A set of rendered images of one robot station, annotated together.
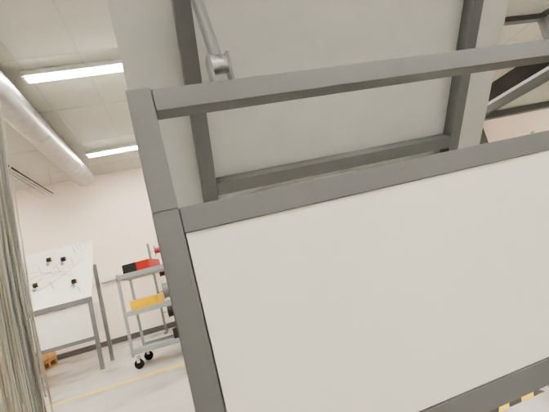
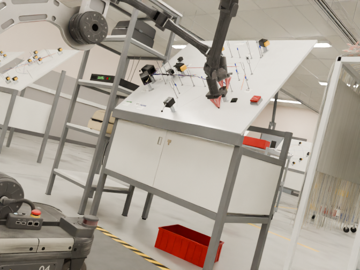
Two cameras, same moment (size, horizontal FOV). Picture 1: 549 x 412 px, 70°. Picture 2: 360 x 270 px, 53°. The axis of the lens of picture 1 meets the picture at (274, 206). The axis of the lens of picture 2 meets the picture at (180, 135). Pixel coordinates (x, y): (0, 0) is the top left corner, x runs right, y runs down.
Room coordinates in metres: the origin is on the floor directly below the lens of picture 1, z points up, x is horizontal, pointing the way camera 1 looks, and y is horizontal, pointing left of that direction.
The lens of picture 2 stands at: (2.49, 1.88, 0.72)
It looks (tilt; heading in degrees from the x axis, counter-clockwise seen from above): 2 degrees up; 238
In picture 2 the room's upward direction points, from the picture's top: 15 degrees clockwise
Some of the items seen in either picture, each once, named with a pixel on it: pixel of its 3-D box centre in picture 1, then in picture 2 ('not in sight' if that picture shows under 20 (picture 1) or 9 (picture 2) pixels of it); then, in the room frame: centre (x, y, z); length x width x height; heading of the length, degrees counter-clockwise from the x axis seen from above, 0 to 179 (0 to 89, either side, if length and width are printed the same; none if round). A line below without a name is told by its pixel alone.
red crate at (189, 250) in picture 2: not in sight; (189, 244); (0.96, -0.13, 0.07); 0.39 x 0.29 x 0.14; 120
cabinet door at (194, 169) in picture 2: not in sight; (190, 168); (1.23, 0.04, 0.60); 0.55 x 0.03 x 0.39; 106
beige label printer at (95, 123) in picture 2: not in sight; (110, 122); (1.41, -1.05, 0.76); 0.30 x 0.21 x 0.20; 19
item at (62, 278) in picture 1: (50, 311); not in sight; (5.05, 3.11, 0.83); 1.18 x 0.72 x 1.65; 103
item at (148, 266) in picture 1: (175, 303); not in sight; (4.45, 1.34, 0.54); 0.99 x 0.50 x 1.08; 97
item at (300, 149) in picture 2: not in sight; (291, 170); (-4.75, -4.30, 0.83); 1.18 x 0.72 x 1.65; 104
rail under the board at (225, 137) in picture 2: not in sight; (167, 124); (1.33, -0.22, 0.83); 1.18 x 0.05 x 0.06; 106
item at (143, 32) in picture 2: not in sight; (134, 32); (1.41, -1.06, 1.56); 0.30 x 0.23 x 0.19; 18
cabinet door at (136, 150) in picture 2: not in sight; (134, 150); (1.38, -0.49, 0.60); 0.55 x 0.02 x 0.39; 106
